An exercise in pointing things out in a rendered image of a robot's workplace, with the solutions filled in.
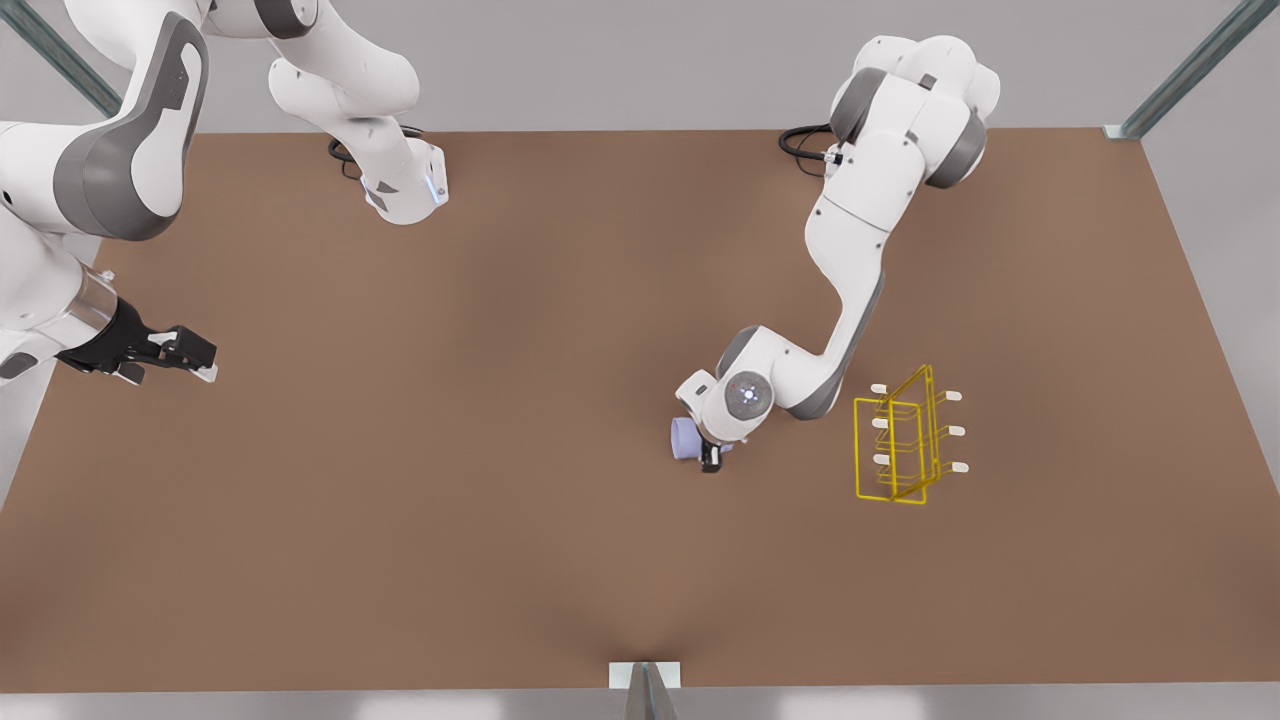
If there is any lavender cup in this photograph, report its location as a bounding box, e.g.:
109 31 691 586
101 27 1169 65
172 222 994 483
670 417 735 463

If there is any yellow wire cup holder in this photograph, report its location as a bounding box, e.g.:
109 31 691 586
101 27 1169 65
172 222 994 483
853 364 970 505

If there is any silver frame post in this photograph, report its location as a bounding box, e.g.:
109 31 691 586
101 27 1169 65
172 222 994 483
0 0 123 118
1103 0 1280 140
609 660 682 720

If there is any black cable loop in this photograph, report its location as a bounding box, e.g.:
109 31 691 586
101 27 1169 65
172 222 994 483
328 125 427 182
778 124 839 182

